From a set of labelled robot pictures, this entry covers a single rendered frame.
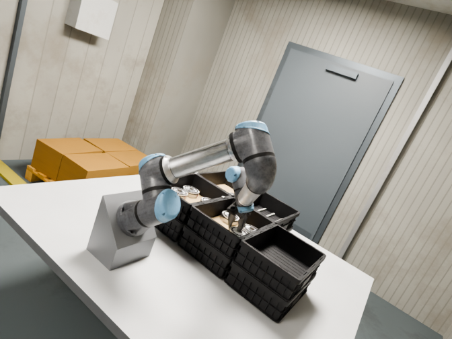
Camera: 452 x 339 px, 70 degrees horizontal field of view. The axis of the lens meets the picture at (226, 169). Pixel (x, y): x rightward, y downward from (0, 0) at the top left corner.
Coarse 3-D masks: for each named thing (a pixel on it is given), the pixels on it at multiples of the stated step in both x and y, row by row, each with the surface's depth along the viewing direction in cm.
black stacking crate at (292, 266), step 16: (256, 240) 155; (272, 240) 174; (288, 240) 170; (240, 256) 142; (272, 256) 160; (288, 256) 166; (304, 256) 165; (320, 256) 161; (256, 272) 138; (272, 272) 134; (272, 288) 134; (288, 288) 130
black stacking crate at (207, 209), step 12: (216, 204) 173; (228, 204) 185; (192, 216) 155; (252, 216) 180; (192, 228) 155; (204, 228) 151; (204, 240) 151; (216, 240) 148; (228, 240) 145; (228, 252) 145
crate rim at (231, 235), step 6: (228, 198) 182; (234, 198) 186; (192, 204) 156; (198, 204) 158; (204, 204) 163; (192, 210) 154; (198, 210) 153; (198, 216) 152; (204, 216) 150; (264, 216) 178; (210, 222) 149; (216, 222) 148; (216, 228) 147; (222, 228) 145; (264, 228) 162; (228, 234) 144; (234, 234) 143; (246, 234) 148; (234, 240) 142; (240, 240) 142
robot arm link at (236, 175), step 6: (228, 168) 151; (234, 168) 149; (240, 168) 151; (228, 174) 151; (234, 174) 148; (240, 174) 150; (228, 180) 150; (234, 180) 149; (240, 180) 149; (234, 186) 150; (240, 186) 148
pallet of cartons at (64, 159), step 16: (48, 144) 293; (64, 144) 306; (80, 144) 322; (96, 144) 339; (112, 144) 358; (32, 160) 299; (48, 160) 291; (64, 160) 284; (80, 160) 286; (96, 160) 300; (112, 160) 314; (128, 160) 331; (32, 176) 300; (48, 176) 294; (64, 176) 286; (80, 176) 276; (96, 176) 283; (112, 176) 301
